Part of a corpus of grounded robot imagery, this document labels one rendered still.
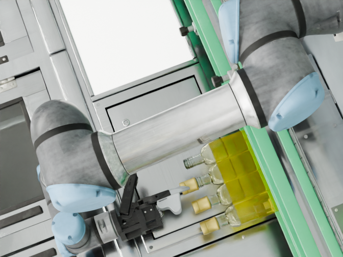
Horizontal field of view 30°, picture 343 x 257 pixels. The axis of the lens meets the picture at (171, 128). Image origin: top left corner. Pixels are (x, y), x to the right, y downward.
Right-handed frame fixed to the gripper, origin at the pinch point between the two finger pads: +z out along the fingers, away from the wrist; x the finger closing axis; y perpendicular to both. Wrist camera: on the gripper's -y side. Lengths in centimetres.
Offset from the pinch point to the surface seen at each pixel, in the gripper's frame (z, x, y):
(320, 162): 31.8, 15.6, 8.5
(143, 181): -9.4, -12.5, -8.1
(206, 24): 22.0, 4.2, -39.1
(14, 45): -32, -17, -63
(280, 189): 20.7, 13.8, 10.8
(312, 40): 41.6, 18.8, -19.7
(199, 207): 1.9, 1.5, 6.4
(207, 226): 2.1, 1.7, 11.5
